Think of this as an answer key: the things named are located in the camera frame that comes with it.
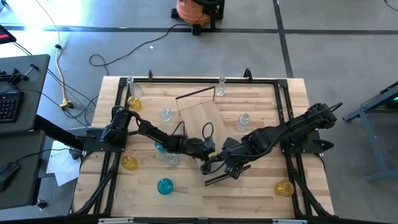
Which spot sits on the black desk clamp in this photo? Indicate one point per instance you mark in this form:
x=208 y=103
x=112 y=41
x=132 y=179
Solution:
x=14 y=77

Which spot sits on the white paper sheet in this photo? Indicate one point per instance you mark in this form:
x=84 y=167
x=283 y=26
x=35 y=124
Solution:
x=62 y=168

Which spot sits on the wooden shelf with black frame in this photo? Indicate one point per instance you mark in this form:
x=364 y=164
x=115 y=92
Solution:
x=202 y=115

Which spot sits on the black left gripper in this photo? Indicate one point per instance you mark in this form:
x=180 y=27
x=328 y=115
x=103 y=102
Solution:
x=200 y=147

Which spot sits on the black caster wheel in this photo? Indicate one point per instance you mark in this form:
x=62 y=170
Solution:
x=41 y=204

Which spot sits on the dark grey desk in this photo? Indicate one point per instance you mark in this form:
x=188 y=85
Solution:
x=34 y=102
x=28 y=186

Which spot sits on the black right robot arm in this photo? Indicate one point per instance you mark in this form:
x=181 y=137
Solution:
x=280 y=133

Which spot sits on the yellow ribbed glass jar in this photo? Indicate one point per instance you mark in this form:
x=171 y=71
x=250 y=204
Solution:
x=134 y=103

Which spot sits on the black aluminium table frame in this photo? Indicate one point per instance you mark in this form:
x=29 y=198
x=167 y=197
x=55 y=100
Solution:
x=186 y=80

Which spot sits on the red-screen tablet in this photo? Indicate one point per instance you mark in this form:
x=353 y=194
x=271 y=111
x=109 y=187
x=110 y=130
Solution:
x=6 y=35

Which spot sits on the black support beam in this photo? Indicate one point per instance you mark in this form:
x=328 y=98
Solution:
x=59 y=132

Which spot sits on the clear diamond-cut tall vase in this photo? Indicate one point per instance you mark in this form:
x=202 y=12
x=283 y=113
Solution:
x=136 y=90

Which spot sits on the teal embossed glass vase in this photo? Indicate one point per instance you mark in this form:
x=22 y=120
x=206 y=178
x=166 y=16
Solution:
x=165 y=186

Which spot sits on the clear slender glass carafe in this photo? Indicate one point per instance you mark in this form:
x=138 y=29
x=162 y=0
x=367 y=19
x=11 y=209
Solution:
x=220 y=91

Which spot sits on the orange shop vacuum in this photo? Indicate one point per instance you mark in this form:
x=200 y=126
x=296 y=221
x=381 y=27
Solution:
x=191 y=12

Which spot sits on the black keyboard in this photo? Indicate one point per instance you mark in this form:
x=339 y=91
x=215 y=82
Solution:
x=9 y=107

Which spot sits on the yellow hobnail glass vase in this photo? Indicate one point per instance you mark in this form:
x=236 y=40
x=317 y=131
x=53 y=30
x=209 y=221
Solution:
x=284 y=188

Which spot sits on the grey metal stand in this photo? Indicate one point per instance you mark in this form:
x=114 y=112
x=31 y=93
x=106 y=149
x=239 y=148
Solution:
x=373 y=144

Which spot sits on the yellow grid-pattern glass vase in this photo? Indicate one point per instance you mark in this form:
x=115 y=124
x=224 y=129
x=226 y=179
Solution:
x=129 y=163

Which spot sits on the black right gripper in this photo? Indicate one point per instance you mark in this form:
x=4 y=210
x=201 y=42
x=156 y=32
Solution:
x=234 y=155

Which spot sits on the clear ribbed glass jar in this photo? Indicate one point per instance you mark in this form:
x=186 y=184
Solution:
x=165 y=115
x=173 y=159

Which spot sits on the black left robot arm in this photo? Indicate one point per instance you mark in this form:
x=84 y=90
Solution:
x=155 y=132

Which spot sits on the clear ribbed square decanter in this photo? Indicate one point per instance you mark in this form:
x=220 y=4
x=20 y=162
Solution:
x=242 y=124

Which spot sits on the teal quilted glass vase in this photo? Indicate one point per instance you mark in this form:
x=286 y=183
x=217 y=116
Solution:
x=159 y=147

